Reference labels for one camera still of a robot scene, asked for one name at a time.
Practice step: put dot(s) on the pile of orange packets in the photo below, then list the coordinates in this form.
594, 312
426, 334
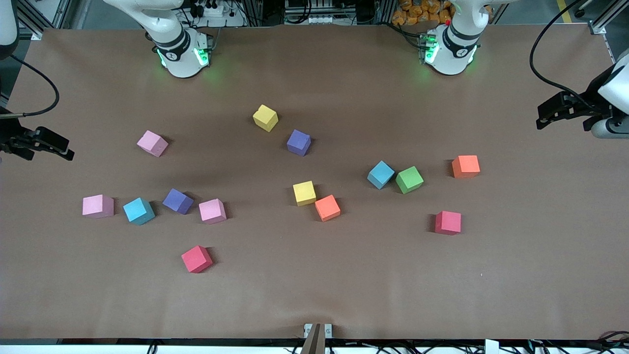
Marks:
417, 12

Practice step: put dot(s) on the yellow foam cube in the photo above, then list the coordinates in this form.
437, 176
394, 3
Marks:
304, 193
266, 119

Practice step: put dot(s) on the orange foam cube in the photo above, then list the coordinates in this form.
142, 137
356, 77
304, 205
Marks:
327, 208
465, 166

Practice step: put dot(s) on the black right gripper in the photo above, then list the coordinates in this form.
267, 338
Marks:
11, 133

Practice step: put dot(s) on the grey electronics box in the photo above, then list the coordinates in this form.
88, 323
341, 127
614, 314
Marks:
312, 18

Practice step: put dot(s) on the white power strip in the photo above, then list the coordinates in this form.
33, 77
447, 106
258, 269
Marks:
231, 20

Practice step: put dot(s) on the red foam cube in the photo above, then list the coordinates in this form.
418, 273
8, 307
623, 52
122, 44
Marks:
448, 223
197, 259

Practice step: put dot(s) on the cyan foam cube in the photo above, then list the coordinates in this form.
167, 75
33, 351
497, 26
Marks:
381, 175
138, 212

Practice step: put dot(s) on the green foam cube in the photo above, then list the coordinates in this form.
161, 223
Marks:
409, 180

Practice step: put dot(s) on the pink foam cube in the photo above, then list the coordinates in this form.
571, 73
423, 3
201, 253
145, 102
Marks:
98, 206
212, 212
152, 144

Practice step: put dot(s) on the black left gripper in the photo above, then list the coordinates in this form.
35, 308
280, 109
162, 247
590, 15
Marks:
589, 104

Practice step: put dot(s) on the aluminium frame rail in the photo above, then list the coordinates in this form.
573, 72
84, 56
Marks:
34, 27
609, 12

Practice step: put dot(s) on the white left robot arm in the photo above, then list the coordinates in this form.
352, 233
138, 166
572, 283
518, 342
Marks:
454, 54

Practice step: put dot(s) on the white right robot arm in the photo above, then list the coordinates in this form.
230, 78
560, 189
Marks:
182, 59

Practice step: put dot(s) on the purple foam cube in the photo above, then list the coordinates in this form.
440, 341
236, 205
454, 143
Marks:
299, 143
177, 202

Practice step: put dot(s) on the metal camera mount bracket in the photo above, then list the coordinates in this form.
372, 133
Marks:
317, 339

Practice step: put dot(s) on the brown paper table cover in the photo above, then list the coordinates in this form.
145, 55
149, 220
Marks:
344, 275

